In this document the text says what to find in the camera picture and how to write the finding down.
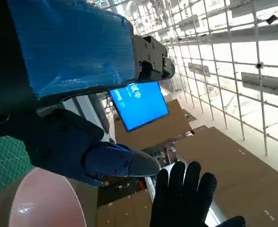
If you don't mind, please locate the white metal grid frame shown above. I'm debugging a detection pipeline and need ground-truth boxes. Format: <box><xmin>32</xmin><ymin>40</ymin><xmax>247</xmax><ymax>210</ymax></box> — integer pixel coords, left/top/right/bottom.
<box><xmin>89</xmin><ymin>0</ymin><xmax>278</xmax><ymax>157</ymax></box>

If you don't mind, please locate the long grey light panel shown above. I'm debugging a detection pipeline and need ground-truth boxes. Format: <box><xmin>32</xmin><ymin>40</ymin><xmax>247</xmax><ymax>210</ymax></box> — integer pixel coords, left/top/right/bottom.
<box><xmin>241</xmin><ymin>72</ymin><xmax>278</xmax><ymax>99</ymax></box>

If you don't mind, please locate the pink bowl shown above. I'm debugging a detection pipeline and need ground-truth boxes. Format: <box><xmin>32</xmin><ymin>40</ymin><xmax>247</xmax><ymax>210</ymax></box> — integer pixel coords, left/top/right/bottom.
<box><xmin>0</xmin><ymin>165</ymin><xmax>87</xmax><ymax>227</ymax></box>

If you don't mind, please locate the large brown cardboard box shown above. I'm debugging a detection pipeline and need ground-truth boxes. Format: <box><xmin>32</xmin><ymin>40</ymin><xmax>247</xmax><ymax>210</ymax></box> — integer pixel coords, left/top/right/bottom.
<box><xmin>174</xmin><ymin>126</ymin><xmax>278</xmax><ymax>227</ymax></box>

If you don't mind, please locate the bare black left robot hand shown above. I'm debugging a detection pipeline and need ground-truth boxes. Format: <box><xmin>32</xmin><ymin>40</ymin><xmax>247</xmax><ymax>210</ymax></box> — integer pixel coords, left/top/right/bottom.
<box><xmin>0</xmin><ymin>0</ymin><xmax>176</xmax><ymax>187</ymax></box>

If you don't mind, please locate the blue monitor screen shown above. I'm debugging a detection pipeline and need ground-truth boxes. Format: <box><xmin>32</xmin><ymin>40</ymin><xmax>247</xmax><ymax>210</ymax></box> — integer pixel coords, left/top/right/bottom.
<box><xmin>109</xmin><ymin>81</ymin><xmax>170</xmax><ymax>132</ymax></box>

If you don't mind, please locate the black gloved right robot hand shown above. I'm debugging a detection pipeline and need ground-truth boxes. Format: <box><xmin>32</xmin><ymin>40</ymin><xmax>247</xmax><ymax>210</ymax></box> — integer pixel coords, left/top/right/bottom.
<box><xmin>149</xmin><ymin>161</ymin><xmax>246</xmax><ymax>227</ymax></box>

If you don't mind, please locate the green cutting mat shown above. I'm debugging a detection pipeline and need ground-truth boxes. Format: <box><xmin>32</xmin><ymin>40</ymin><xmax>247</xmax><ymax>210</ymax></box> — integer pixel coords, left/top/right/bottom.
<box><xmin>0</xmin><ymin>136</ymin><xmax>35</xmax><ymax>204</ymax></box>

